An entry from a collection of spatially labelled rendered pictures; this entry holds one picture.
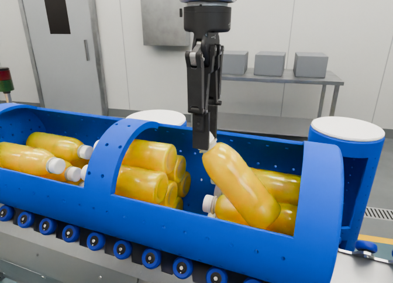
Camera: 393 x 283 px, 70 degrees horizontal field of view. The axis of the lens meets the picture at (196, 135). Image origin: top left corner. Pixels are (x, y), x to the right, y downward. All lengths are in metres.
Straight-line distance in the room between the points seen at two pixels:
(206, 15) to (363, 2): 3.67
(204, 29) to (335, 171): 0.31
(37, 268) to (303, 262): 0.68
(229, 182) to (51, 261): 0.54
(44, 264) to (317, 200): 0.70
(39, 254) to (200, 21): 0.71
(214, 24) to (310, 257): 0.38
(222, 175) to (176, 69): 3.71
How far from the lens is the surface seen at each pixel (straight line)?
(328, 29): 3.99
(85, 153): 0.84
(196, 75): 0.44
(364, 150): 1.25
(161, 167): 0.62
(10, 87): 1.52
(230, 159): 0.51
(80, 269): 0.82
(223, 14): 0.46
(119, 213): 0.59
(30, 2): 5.20
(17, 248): 0.96
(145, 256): 0.68
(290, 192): 0.63
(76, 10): 4.74
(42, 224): 0.85
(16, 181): 0.76
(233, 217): 0.62
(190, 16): 0.46
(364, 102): 4.24
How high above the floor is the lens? 1.45
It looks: 22 degrees down
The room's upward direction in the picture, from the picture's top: straight up
